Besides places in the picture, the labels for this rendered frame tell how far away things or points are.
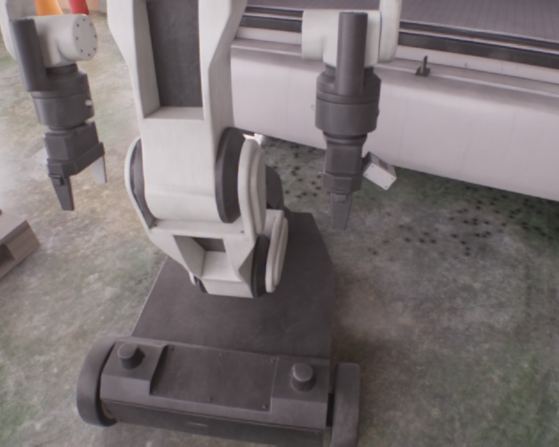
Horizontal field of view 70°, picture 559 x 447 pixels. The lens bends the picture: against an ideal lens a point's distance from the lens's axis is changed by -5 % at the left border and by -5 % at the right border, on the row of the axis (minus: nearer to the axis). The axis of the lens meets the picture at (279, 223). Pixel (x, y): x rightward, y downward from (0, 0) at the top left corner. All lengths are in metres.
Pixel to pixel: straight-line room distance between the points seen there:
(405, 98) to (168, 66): 0.68
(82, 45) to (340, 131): 0.39
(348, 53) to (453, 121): 0.64
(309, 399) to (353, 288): 0.51
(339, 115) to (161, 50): 0.25
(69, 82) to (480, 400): 1.08
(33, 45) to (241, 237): 0.40
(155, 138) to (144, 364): 0.50
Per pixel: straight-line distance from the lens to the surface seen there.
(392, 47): 0.57
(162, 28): 0.60
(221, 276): 0.84
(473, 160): 1.18
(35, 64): 0.68
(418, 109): 1.13
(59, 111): 0.70
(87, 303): 1.37
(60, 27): 0.68
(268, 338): 0.95
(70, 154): 0.72
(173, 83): 0.61
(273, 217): 0.97
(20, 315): 1.44
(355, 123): 0.57
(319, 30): 0.56
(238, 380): 0.88
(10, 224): 1.59
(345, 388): 0.86
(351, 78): 0.53
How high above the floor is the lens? 0.97
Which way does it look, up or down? 42 degrees down
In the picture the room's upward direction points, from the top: 3 degrees counter-clockwise
